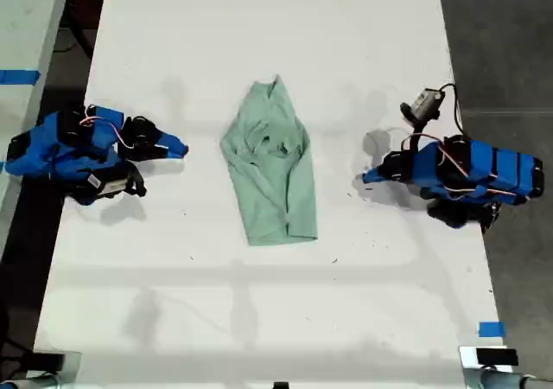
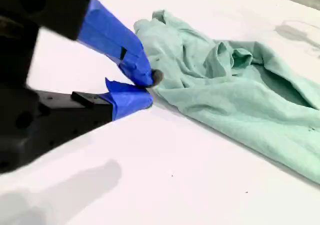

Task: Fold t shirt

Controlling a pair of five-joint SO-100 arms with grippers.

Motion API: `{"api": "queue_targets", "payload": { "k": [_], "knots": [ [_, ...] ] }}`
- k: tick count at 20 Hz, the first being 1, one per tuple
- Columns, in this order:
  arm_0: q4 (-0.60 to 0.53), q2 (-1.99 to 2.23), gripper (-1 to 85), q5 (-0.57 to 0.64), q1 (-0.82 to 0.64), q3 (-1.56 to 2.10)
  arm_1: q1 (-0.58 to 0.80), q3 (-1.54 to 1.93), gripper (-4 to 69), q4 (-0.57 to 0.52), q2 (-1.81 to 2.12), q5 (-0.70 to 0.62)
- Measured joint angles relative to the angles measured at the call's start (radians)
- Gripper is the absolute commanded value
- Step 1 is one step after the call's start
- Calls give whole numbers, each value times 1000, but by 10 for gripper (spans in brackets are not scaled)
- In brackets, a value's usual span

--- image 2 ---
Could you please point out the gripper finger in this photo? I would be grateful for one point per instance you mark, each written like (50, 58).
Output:
(130, 102)
(110, 32)

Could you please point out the pale green T-shirt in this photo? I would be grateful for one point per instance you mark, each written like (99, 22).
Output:
(225, 90)

